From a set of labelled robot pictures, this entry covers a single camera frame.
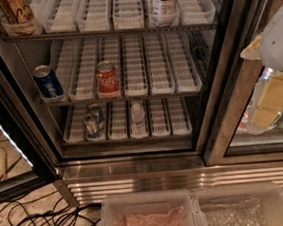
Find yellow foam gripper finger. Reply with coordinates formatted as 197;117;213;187
251;73;283;128

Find redbull can shelf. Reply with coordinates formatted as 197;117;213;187
88;104;105;130
82;114;99;139

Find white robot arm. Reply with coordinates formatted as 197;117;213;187
251;5;283;128

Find white bottle top shelf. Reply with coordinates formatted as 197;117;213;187
151;0;177;20

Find red coca-cola can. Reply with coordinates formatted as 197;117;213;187
96;61;120;98

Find blue pepsi can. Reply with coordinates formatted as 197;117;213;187
33;65;64;98

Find open fridge left door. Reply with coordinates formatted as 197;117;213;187
0;56;56;204

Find brown drink can top shelf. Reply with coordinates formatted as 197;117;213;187
0;0;34;25

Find right clear plastic bin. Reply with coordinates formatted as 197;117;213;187
196;182;283;226

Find clear plastic bin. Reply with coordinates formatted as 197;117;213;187
100;190;207;226
196;182;283;226

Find clear water bottle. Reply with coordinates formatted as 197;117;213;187
131;103;146;137

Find left clear plastic bin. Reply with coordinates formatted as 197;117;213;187
100;190;207;226

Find bottom wire shelf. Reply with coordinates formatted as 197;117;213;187
62;134;192;146

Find wire shelf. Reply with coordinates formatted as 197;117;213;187
39;92;201;106
62;134;192;146
0;24;217;43

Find middle wire shelf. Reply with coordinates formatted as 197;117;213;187
39;92;201;106

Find top wire shelf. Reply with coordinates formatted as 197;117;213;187
0;24;217;43

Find black floor cables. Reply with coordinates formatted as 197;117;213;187
0;186;101;226

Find orange cable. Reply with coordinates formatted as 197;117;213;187
0;144;10;183

